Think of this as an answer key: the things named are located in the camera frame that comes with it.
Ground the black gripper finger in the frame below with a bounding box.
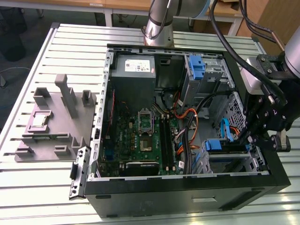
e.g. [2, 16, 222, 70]
[247, 130, 282, 151]
[243, 93, 268, 141]

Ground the blue wire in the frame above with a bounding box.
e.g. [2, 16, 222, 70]
[221, 118, 235, 143]

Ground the blue drive cage latch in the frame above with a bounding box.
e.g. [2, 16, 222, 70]
[188, 55, 206, 80]

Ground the black RAM slot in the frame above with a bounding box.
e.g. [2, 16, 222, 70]
[165, 114, 176, 171]
[158, 114, 170, 171]

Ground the brown wooden cabinet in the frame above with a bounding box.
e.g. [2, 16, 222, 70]
[239, 0, 300, 65]

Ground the metal socket cover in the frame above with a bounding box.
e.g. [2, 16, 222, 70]
[137, 109, 155, 136]

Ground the CPU socket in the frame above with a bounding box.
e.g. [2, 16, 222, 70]
[139, 137, 154, 153]

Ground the black PC case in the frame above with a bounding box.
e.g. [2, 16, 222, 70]
[84, 43, 291, 218]

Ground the grey power supply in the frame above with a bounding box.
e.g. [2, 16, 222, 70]
[109, 55, 157, 113]

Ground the black graphics card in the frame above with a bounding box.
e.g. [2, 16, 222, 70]
[119, 161, 159, 177]

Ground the green motherboard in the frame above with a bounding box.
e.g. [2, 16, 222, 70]
[97, 99, 187, 177]

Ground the grey parts rack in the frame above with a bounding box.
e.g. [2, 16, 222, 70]
[14, 74, 97, 162]

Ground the green RAM stick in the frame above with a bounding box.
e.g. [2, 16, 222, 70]
[32, 135, 59, 141]

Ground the silver CPU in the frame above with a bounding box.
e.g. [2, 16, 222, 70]
[32, 114, 47, 127]

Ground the black office chair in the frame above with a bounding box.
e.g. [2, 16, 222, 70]
[0, 7, 28, 62]

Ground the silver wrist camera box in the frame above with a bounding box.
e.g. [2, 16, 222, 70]
[239, 58, 267, 94]

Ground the orange wire bundle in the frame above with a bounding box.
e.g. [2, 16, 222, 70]
[173, 108, 200, 157]

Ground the wooden desk white frame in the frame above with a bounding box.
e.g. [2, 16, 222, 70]
[112, 0, 248, 36]
[0, 0, 113, 27]

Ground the thin red wire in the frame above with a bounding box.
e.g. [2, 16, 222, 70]
[105, 90, 116, 139]

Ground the grey metal slot bracket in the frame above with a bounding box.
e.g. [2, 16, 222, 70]
[68, 145, 92, 200]

